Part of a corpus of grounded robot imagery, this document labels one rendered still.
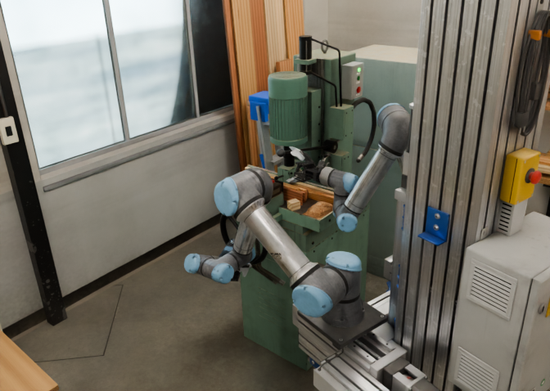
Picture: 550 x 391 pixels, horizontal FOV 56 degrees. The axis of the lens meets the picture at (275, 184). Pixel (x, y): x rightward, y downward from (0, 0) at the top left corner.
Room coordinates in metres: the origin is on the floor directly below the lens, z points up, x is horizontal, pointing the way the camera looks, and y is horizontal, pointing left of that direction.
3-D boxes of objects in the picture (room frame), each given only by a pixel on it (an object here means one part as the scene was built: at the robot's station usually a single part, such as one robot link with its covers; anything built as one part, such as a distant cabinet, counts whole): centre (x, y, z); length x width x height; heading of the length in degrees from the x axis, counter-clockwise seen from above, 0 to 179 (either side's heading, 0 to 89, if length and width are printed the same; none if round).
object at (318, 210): (2.06, -0.20, 0.92); 0.14 x 0.09 x 0.04; 140
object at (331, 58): (2.50, -0.26, 1.16); 0.22 x 0.22 x 0.72; 50
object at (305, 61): (2.39, -0.16, 1.54); 0.08 x 0.08 x 0.17; 50
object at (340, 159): (2.32, -0.31, 1.02); 0.09 x 0.07 x 0.12; 50
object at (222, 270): (1.66, 0.22, 0.87); 0.11 x 0.11 x 0.08; 49
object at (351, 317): (1.44, -0.22, 0.87); 0.15 x 0.15 x 0.10
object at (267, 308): (2.37, -0.15, 0.36); 0.58 x 0.45 x 0.71; 140
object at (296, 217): (2.20, 0.00, 0.87); 0.61 x 0.30 x 0.06; 50
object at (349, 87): (2.43, -0.39, 1.40); 0.10 x 0.06 x 0.16; 140
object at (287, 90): (2.28, -0.07, 1.32); 0.18 x 0.18 x 0.31
